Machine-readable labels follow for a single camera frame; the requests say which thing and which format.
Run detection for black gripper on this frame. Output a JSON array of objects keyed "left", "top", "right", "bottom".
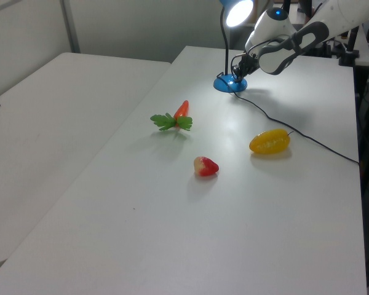
[{"left": 232, "top": 52, "right": 261, "bottom": 83}]

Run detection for blue gooseneck desk lamp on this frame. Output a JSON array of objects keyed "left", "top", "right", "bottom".
[{"left": 213, "top": 0, "right": 255, "bottom": 94}]

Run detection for orange toy carrot green leaves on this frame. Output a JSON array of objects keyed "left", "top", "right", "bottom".
[{"left": 149, "top": 100, "right": 194, "bottom": 132}]

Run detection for yellow toy starfruit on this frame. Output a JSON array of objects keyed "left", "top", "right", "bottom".
[{"left": 248, "top": 128, "right": 295, "bottom": 155}]

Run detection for red toy strawberry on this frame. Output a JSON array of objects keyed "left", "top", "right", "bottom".
[{"left": 192, "top": 155, "right": 220, "bottom": 178}]

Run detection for black pole with table clamp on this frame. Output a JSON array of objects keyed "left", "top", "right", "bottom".
[{"left": 338, "top": 25, "right": 361, "bottom": 67}]

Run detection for black cable on robot wrist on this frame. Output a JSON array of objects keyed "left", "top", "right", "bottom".
[{"left": 231, "top": 36, "right": 293, "bottom": 76}]

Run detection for black lamp power cable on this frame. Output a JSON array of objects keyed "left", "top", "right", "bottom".
[{"left": 216, "top": 71, "right": 361, "bottom": 165}]

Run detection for beige wooden frame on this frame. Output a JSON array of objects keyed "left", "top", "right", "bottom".
[{"left": 251, "top": 0, "right": 267, "bottom": 24}]

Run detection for black equipment with cables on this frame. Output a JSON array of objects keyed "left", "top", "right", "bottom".
[{"left": 304, "top": 40, "right": 333, "bottom": 58}]

